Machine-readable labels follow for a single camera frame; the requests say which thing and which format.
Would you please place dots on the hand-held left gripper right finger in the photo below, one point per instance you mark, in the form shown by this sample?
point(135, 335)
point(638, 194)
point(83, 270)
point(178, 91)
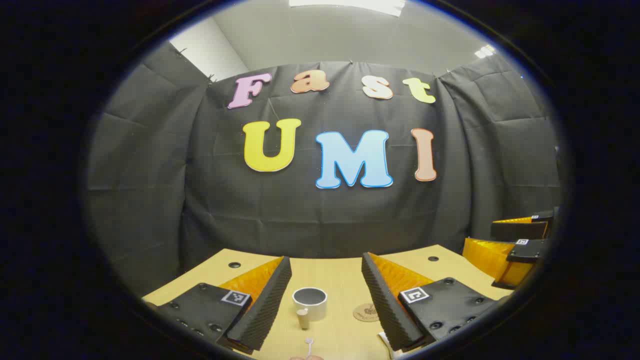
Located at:
point(385, 310)

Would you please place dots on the white toothbrush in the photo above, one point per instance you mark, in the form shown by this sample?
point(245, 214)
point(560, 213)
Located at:
point(309, 343)

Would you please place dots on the black backdrop cloth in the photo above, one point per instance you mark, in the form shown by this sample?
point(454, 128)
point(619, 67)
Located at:
point(300, 215)

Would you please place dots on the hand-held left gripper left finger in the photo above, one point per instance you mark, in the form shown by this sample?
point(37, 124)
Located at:
point(267, 310)

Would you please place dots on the round cork coaster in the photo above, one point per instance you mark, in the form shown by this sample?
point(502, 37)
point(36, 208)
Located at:
point(365, 313)

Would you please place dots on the wooden desktop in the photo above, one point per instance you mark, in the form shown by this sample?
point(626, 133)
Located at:
point(330, 275)

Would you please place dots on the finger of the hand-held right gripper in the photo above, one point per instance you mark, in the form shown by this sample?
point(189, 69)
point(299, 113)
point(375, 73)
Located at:
point(527, 251)
point(520, 231)

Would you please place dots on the ceiling light panel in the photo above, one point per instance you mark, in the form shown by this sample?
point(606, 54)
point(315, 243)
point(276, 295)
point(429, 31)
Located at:
point(485, 51)
point(350, 5)

